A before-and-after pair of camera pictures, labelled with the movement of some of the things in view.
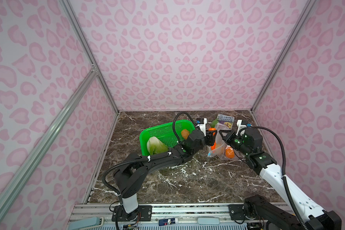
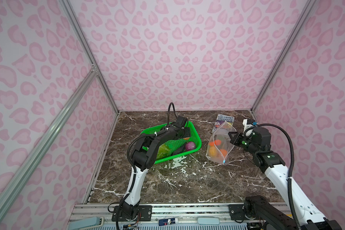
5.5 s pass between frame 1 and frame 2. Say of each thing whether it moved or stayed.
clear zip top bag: moved
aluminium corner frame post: stayed
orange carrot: moved
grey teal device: stayed
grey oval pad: stayed
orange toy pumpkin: moved
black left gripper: moved
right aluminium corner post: stayed
